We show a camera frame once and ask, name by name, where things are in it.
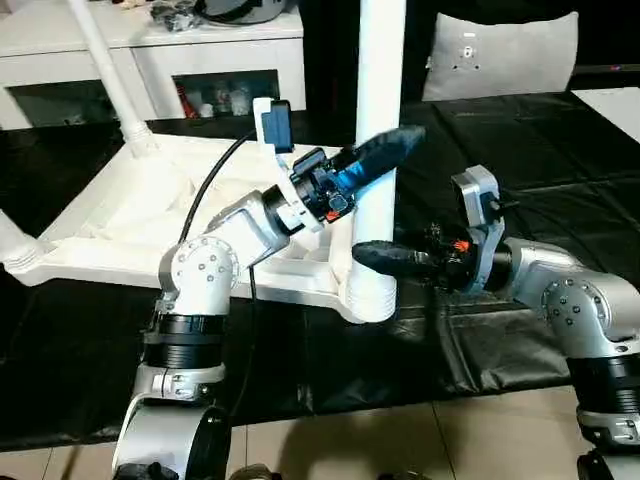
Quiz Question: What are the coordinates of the white flat board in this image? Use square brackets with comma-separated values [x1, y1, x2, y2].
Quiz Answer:
[569, 87, 640, 146]

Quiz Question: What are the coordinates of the white plastic table leg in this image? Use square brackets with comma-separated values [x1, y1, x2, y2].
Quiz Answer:
[342, 0, 407, 325]
[0, 207, 44, 274]
[67, 0, 162, 160]

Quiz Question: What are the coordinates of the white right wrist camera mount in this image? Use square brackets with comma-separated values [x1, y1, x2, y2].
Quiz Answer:
[449, 164, 507, 296]

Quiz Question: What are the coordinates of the grey cushion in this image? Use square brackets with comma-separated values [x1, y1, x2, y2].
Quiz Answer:
[422, 12, 580, 103]

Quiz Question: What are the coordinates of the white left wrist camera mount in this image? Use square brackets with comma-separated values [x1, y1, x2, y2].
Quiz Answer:
[251, 97, 334, 254]

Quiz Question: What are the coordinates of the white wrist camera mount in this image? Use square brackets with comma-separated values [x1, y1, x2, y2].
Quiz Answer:
[251, 97, 334, 254]
[449, 164, 507, 296]

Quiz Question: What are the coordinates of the white plastic table top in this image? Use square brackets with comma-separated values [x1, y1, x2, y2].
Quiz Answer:
[2, 134, 401, 326]

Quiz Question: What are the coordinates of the black work mat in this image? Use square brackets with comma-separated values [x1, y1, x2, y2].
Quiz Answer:
[0, 89, 640, 454]

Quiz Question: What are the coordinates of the grey bag with black trim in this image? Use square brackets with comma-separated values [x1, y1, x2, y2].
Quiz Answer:
[194, 0, 294, 26]

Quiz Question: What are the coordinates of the black tangled item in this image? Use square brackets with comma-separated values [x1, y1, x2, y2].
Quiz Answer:
[149, 0, 201, 34]

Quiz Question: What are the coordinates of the black furniture with yellow label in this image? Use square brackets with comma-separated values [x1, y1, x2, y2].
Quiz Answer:
[302, 0, 436, 109]

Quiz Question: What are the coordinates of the white glass-door cabinet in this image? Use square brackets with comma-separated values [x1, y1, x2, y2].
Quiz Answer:
[0, 9, 307, 132]

